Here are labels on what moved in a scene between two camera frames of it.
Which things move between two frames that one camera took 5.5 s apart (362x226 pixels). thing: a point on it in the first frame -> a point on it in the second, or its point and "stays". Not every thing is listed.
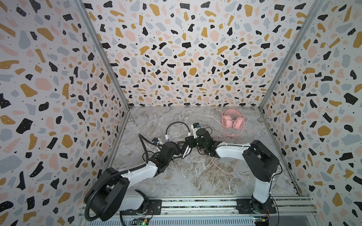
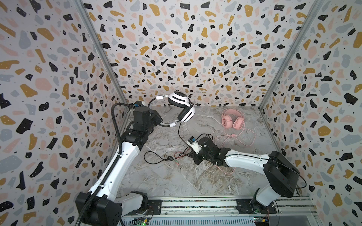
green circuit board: x=143 y=221 stays
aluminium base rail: x=296 y=210 stays
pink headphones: x=231 y=117 stays
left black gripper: x=173 y=152 -> x=155 y=114
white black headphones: x=176 y=147 -> x=178 y=99
